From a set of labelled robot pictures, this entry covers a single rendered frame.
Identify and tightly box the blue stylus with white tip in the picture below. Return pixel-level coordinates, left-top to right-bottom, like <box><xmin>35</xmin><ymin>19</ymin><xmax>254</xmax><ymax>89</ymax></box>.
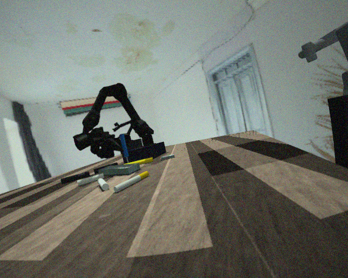
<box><xmin>120</xmin><ymin>134</ymin><xmax>128</xmax><ymax>157</ymax></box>

